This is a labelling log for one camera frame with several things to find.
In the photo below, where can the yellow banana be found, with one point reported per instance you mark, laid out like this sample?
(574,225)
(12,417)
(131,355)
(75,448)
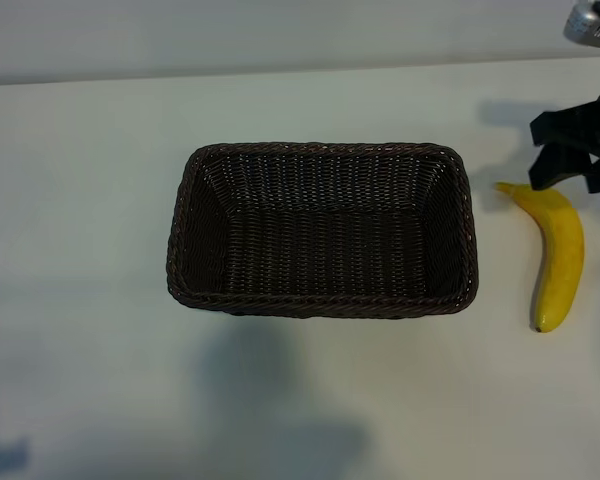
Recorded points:
(562,250)

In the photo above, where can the dark brown wicker basket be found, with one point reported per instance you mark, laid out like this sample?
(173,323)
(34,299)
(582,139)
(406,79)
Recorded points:
(330,240)

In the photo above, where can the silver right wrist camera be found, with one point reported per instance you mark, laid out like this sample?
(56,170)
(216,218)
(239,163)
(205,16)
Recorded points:
(590,30)

